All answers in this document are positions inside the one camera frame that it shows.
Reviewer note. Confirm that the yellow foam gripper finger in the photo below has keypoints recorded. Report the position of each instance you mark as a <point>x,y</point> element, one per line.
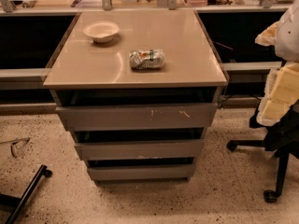
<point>280,93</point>
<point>268,36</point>

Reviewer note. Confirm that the grey top drawer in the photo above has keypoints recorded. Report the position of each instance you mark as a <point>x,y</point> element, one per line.
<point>136,117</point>

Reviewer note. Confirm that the grey drawer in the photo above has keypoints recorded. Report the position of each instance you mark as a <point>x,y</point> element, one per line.
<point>136,117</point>
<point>142,172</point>
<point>138,150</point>

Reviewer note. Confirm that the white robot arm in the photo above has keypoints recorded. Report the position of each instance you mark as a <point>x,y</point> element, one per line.
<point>287,38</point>

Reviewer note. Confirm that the grey middle drawer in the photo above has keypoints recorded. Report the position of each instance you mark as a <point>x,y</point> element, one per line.
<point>138,150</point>

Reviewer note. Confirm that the grey drawer cabinet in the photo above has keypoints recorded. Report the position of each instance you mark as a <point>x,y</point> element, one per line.
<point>87,73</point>

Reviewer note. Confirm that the grey bottom drawer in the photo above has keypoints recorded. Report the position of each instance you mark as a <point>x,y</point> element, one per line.
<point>142,172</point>

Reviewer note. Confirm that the black office chair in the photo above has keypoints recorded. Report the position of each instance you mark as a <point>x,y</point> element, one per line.
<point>283,139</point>

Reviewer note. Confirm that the crumpled chip bag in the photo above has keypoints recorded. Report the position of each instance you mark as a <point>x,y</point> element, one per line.
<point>146,59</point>

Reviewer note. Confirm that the white paper bowl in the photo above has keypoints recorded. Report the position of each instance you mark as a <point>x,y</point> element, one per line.
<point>101,31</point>

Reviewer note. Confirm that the black metal stand leg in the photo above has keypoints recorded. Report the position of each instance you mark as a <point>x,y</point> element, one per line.
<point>16,204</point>

